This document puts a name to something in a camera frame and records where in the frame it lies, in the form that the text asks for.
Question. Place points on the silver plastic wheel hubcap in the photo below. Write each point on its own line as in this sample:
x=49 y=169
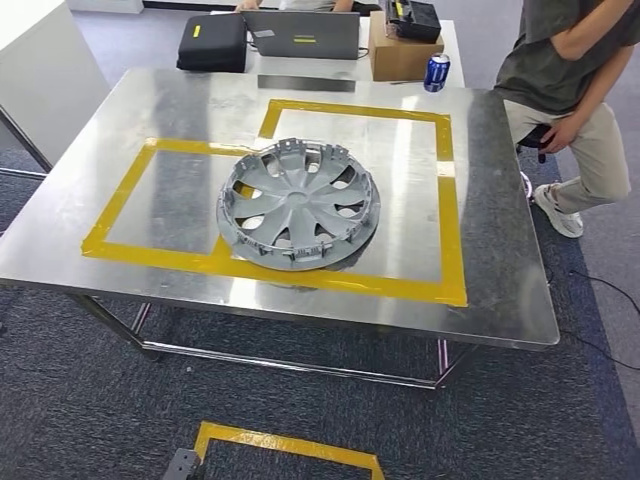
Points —
x=300 y=199

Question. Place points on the stainless steel workbench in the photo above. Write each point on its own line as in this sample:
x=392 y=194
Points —
x=175 y=199

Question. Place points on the white desk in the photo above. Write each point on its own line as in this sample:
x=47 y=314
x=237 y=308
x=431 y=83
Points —
x=300 y=66

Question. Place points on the brown cardboard box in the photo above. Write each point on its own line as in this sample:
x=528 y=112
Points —
x=400 y=61

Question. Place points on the grey laptop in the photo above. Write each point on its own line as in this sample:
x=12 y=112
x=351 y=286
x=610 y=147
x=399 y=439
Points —
x=300 y=33

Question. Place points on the yellow floor tape marking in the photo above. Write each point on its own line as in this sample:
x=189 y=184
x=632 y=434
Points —
x=280 y=442

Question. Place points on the blue drink can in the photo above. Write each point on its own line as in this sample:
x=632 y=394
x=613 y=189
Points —
x=436 y=74

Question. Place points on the person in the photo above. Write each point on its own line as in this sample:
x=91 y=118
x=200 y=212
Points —
x=310 y=4
x=564 y=60

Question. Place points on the black zip case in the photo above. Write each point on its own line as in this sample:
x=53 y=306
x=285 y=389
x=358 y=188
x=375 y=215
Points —
x=212 y=43

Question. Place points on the black boxy device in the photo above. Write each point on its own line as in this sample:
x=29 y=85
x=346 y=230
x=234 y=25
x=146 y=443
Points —
x=415 y=20

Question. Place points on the black stool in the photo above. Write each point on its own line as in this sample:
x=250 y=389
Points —
x=530 y=139

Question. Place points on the white table with metal legs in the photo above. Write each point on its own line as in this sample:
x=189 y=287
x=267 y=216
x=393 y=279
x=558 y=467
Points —
x=50 y=73

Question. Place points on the grey metal bracket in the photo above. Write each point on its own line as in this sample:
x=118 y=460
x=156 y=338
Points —
x=180 y=464

